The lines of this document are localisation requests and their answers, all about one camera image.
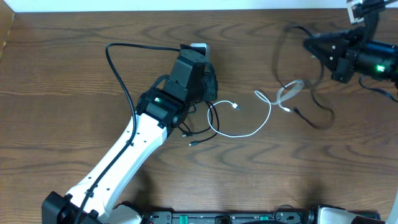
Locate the white USB cable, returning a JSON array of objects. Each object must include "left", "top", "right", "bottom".
[{"left": 206, "top": 79, "right": 307, "bottom": 139}]

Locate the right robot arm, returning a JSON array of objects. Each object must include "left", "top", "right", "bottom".
[{"left": 303, "top": 30, "right": 397, "bottom": 224}]

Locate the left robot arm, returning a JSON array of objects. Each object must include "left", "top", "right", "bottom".
[{"left": 42, "top": 43, "right": 218, "bottom": 223}]

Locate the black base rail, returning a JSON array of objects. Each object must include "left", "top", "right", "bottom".
[{"left": 114, "top": 203, "right": 382, "bottom": 224}]

